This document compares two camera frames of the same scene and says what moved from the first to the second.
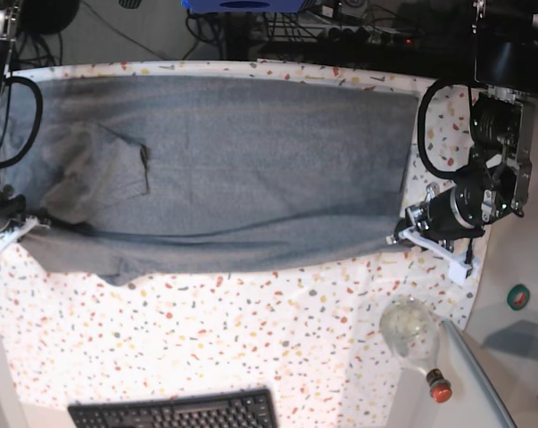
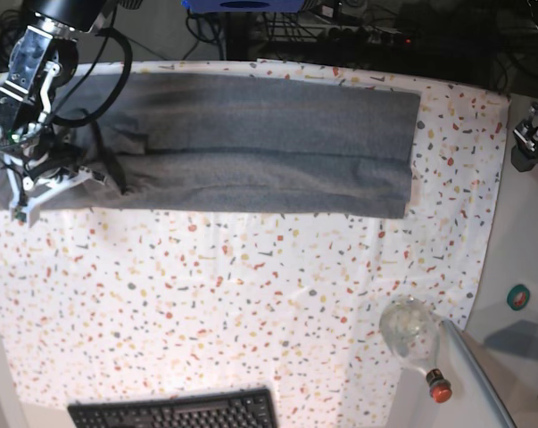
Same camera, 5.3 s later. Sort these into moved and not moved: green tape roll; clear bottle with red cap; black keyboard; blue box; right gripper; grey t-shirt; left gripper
Moved: right gripper; grey t-shirt; left gripper
Not moved: black keyboard; blue box; green tape roll; clear bottle with red cap
